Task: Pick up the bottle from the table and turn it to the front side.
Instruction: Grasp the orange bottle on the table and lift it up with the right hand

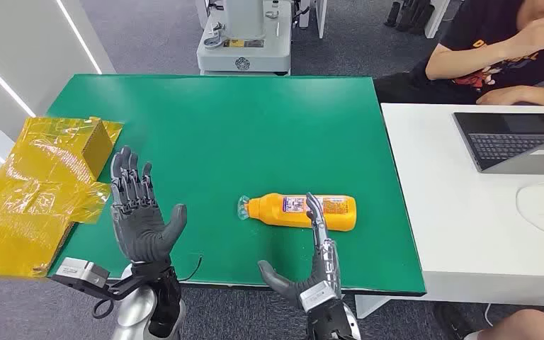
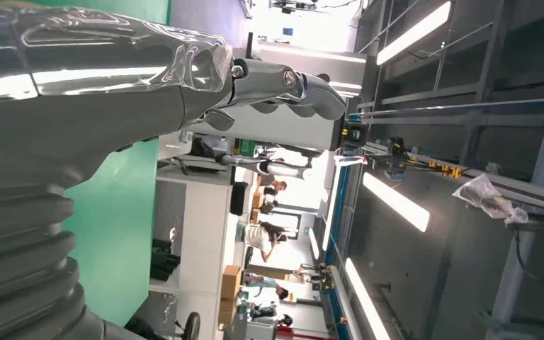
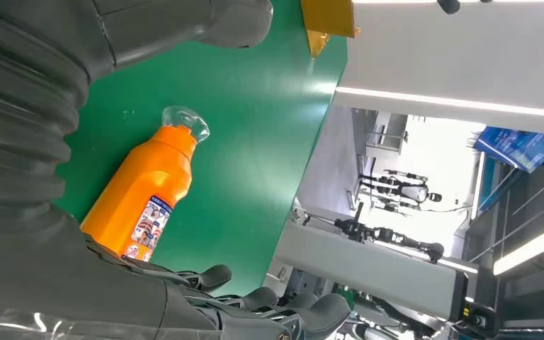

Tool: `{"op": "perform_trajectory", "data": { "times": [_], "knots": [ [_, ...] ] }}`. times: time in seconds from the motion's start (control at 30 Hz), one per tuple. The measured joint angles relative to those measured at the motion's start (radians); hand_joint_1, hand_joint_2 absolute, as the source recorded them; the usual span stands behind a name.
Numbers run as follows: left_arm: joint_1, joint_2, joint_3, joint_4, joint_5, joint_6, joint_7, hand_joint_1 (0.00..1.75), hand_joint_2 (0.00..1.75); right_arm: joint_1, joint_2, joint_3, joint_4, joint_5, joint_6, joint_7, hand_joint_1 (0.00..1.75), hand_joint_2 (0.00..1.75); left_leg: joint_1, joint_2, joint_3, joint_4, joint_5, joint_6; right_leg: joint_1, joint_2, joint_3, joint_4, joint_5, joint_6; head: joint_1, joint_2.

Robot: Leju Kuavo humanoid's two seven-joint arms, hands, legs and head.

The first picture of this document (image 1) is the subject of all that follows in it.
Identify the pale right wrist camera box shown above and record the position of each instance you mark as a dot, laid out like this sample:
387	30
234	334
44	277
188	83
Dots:
316	298

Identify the yellow taped cardboard box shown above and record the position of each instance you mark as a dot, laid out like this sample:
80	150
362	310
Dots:
28	197

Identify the person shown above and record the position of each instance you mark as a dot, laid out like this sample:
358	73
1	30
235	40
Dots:
525	326
497	28

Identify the black equipment legs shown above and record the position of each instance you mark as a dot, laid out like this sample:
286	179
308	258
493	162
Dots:
408	16

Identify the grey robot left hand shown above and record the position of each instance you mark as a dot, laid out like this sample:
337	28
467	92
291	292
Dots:
140	230

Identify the orange bottle with clear cap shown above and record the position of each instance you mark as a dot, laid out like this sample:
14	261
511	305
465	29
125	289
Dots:
272	211

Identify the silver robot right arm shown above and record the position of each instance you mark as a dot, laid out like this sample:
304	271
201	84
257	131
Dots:
333	324

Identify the white post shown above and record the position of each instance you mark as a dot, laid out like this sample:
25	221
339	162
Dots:
436	18

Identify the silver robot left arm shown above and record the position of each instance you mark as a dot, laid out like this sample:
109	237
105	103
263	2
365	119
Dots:
136	309

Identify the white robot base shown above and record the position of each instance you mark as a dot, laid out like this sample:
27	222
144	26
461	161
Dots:
244	47

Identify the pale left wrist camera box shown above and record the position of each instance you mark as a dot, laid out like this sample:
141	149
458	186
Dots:
82	272

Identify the white table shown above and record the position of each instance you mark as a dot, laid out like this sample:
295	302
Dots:
464	234

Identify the white panel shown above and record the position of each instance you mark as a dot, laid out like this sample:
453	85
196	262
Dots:
321	18

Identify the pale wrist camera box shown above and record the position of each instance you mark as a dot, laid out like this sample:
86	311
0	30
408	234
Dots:
82	272
316	298

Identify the grey laptop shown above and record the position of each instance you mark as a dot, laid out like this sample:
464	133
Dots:
502	141

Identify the green table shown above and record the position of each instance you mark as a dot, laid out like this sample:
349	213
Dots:
253	141

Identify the white round pad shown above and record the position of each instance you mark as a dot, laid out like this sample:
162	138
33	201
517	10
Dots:
539	206

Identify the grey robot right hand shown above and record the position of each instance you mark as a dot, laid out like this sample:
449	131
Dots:
286	284

